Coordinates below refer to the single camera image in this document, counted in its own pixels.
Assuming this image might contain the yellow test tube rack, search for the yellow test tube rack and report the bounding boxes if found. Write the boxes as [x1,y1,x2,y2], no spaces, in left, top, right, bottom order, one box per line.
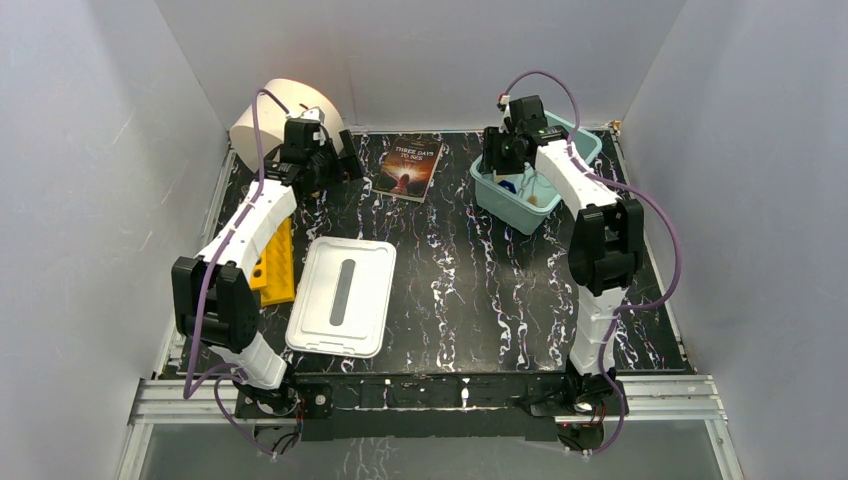
[250,218,296,307]

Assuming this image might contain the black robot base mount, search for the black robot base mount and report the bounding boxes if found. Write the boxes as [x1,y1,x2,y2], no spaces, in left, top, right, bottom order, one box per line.
[235,371,630,448]

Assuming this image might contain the teal plastic bin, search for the teal plastic bin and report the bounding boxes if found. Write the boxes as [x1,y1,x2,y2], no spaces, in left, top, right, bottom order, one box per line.
[470,107,618,235]

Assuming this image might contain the Three Days To See book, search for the Three Days To See book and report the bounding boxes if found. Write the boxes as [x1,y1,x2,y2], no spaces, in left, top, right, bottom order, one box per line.
[373,136,445,203]

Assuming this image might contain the metal crucible tongs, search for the metal crucible tongs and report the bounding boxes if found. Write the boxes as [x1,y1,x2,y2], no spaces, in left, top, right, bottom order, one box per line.
[517,168,538,197]

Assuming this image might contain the white plastic bin lid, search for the white plastic bin lid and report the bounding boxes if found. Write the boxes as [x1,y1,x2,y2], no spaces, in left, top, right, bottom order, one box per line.
[285,236,397,359]

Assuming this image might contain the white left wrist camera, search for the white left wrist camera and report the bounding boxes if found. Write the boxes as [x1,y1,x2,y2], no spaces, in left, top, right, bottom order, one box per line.
[300,107,325,125]

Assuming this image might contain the test tube with blue cap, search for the test tube with blue cap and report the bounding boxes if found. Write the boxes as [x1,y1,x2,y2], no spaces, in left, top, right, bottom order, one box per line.
[498,180,517,195]

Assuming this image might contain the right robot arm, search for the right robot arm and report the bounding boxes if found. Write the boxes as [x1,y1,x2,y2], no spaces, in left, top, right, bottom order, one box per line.
[471,94,644,414]

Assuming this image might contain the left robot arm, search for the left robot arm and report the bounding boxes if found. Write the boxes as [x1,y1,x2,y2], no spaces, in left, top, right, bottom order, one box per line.
[171,118,363,416]

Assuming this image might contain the aluminium frame rail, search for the aluminium frame rail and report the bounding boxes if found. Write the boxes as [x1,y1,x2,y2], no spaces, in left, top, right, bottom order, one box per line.
[130,373,727,425]

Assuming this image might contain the white cylindrical container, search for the white cylindrical container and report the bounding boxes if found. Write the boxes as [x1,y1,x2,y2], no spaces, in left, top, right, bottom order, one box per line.
[229,78,346,173]

